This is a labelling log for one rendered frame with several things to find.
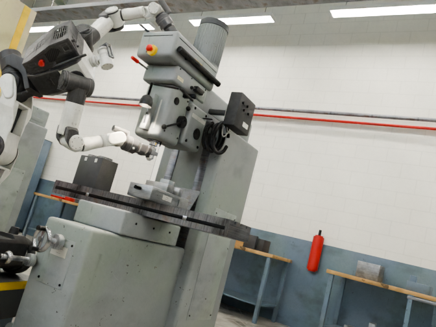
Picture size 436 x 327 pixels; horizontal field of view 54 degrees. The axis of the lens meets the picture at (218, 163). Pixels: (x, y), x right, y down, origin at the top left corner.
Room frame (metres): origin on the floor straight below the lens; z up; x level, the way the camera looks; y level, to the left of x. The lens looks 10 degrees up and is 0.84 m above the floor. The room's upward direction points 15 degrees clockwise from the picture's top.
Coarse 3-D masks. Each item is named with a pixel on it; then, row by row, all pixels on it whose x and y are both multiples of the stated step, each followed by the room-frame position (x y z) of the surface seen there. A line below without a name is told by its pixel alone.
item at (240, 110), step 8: (232, 96) 2.45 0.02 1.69; (240, 96) 2.42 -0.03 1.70; (232, 104) 2.44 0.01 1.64; (240, 104) 2.43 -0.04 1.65; (248, 104) 2.51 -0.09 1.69; (232, 112) 2.44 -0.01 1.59; (240, 112) 2.45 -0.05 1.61; (248, 112) 2.52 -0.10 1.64; (224, 120) 2.46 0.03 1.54; (232, 120) 2.43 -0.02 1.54; (240, 120) 2.47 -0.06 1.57; (248, 120) 2.55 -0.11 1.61; (232, 128) 2.51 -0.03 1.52; (240, 128) 2.49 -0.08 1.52; (248, 128) 2.57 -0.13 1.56
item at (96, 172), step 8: (80, 160) 2.64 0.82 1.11; (88, 160) 2.59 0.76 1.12; (96, 160) 2.54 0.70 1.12; (104, 160) 2.52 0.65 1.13; (112, 160) 2.59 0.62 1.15; (80, 168) 2.62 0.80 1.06; (88, 168) 2.57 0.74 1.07; (96, 168) 2.53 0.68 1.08; (104, 168) 2.53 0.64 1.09; (112, 168) 2.57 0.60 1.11; (80, 176) 2.60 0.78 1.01; (88, 176) 2.56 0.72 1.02; (96, 176) 2.51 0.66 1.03; (104, 176) 2.55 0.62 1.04; (112, 176) 2.59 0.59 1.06; (80, 184) 2.59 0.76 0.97; (88, 184) 2.54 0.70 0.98; (96, 184) 2.51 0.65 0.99; (104, 184) 2.56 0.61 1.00
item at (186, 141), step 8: (192, 104) 2.48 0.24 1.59; (192, 112) 2.48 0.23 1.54; (200, 112) 2.55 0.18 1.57; (192, 120) 2.50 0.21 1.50; (200, 120) 2.57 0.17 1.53; (184, 128) 2.48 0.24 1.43; (192, 128) 2.52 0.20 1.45; (200, 128) 2.59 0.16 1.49; (184, 136) 2.48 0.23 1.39; (192, 136) 2.54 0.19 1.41; (200, 136) 2.61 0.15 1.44; (176, 144) 2.53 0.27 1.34; (184, 144) 2.50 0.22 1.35; (192, 144) 2.55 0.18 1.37
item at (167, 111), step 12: (168, 96) 2.33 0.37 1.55; (180, 96) 2.39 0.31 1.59; (144, 108) 2.40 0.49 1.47; (156, 108) 2.36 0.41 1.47; (168, 108) 2.33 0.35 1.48; (180, 108) 2.41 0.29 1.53; (156, 120) 2.34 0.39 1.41; (168, 120) 2.35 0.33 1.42; (144, 132) 2.38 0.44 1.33; (156, 132) 2.33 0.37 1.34; (168, 132) 2.38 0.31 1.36; (168, 144) 2.44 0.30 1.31
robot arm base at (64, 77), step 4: (64, 72) 1.98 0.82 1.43; (68, 72) 1.98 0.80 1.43; (60, 76) 2.01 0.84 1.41; (64, 76) 1.97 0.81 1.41; (68, 76) 1.97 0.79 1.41; (60, 80) 2.00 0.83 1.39; (64, 80) 1.97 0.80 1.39; (68, 80) 1.97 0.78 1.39; (92, 80) 2.05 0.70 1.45; (60, 84) 2.00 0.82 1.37; (64, 84) 1.97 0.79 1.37; (92, 84) 2.04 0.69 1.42; (60, 88) 2.01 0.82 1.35; (64, 88) 1.99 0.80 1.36; (92, 88) 2.05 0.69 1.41; (92, 92) 2.06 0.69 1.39; (88, 96) 2.07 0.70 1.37
